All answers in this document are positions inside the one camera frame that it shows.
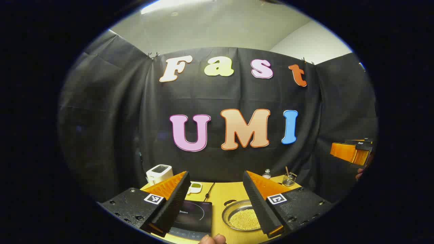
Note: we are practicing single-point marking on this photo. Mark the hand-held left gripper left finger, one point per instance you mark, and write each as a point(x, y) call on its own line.
point(176, 203)

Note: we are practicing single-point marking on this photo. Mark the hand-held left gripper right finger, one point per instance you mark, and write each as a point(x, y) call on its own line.
point(259, 206)

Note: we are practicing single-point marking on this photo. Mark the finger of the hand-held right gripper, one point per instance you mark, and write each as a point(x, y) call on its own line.
point(346, 151)

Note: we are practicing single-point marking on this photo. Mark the black induction cooktop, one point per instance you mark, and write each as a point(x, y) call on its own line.
point(196, 217)

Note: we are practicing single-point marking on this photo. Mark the pile of yellow soybeans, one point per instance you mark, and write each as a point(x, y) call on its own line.
point(245, 220)

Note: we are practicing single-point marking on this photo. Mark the white divided dish of beans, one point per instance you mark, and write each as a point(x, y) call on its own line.
point(195, 187)

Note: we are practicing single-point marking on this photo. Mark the small clear bottle white label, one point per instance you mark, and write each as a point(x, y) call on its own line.
point(267, 174)

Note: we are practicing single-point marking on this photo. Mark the white toaster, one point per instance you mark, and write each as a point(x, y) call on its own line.
point(158, 173)

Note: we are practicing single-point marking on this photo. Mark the glass cup with stick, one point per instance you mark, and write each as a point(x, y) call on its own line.
point(289, 180)

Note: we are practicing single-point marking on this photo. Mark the black cloth clip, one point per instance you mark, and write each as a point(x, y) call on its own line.
point(308, 61)
point(153, 55)

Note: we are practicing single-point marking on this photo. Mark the black backdrop cloth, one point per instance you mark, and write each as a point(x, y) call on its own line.
point(112, 118)

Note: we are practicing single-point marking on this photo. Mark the ceiling light panel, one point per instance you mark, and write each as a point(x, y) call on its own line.
point(176, 5)

